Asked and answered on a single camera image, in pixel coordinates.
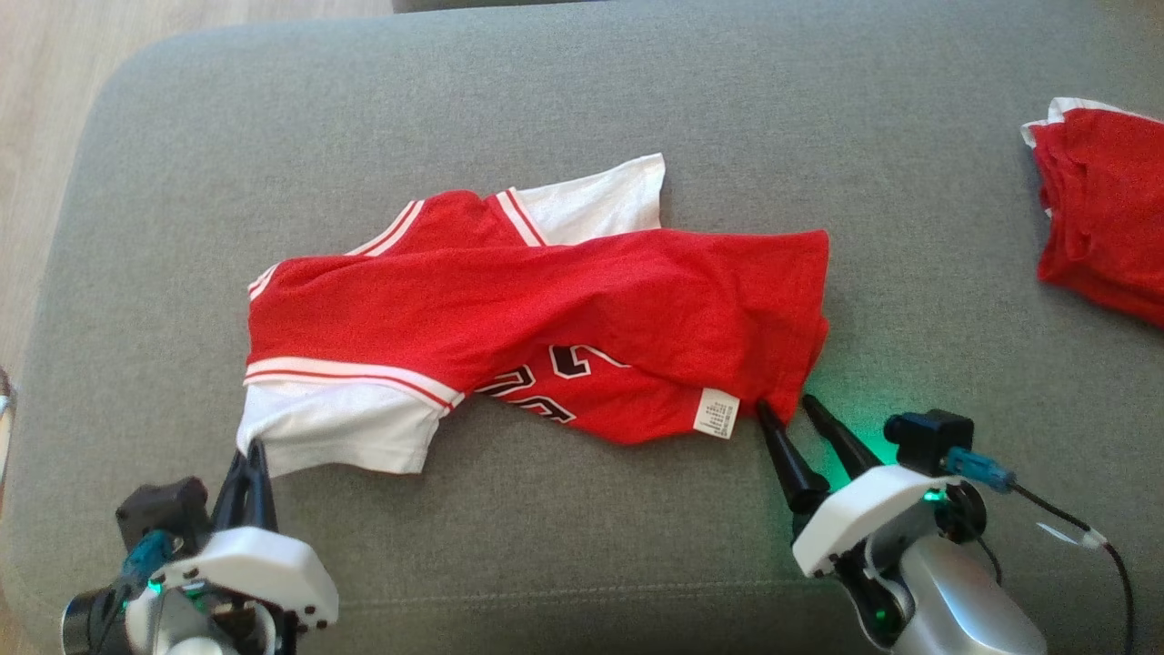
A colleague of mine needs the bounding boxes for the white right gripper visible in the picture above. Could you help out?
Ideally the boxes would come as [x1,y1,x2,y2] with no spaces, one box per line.
[757,393,989,640]

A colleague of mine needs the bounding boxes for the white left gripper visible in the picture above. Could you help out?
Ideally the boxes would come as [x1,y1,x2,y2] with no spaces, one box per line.
[62,439,339,655]

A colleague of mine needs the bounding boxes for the cable with teal plug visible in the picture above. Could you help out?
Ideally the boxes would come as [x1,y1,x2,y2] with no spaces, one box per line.
[944,446,1138,655]
[118,530,180,597]

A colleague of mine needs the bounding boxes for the grey sofa seat cushion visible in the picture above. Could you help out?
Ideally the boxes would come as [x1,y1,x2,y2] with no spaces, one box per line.
[0,0,1164,655]

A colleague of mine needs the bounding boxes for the red jersey with white sleeves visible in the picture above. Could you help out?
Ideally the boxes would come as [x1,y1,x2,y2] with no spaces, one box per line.
[236,153,831,479]

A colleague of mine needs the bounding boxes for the red shorts with 23 print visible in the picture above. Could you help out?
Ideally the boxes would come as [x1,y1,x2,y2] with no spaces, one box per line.
[1020,97,1164,328]

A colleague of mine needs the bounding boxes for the laundry basket rim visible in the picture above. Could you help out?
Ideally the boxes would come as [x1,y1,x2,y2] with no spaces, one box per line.
[0,367,17,485]

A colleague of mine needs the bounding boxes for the right cable with teal plug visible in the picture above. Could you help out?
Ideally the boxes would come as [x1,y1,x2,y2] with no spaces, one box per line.
[944,446,1138,655]

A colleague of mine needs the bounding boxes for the left cable with teal plug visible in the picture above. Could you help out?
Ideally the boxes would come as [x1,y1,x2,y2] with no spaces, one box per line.
[118,530,180,597]

